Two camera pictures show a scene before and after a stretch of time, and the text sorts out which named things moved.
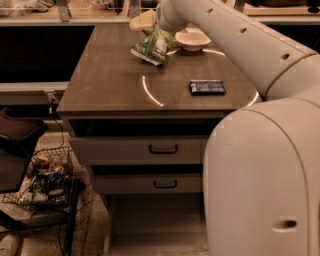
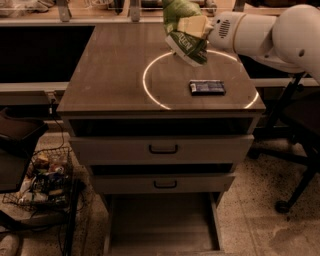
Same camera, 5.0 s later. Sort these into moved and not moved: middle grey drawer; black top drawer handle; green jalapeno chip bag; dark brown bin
Moved: green jalapeno chip bag
Not moved: black top drawer handle; dark brown bin; middle grey drawer
